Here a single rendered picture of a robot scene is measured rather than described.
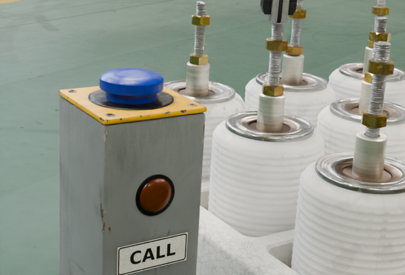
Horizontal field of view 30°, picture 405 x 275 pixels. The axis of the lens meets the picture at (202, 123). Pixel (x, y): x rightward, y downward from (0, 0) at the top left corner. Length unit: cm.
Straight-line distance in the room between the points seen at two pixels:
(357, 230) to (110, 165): 18
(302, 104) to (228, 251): 23
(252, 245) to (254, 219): 4
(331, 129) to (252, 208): 12
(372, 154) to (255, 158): 11
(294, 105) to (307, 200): 23
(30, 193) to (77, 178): 66
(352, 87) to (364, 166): 30
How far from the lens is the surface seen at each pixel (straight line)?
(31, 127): 144
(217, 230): 62
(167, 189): 47
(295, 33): 79
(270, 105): 63
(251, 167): 61
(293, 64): 79
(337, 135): 69
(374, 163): 55
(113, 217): 46
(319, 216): 54
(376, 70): 53
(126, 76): 47
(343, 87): 85
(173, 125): 46
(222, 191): 63
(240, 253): 58
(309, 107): 77
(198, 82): 73
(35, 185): 117
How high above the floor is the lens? 44
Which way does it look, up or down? 17 degrees down
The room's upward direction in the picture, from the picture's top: 3 degrees clockwise
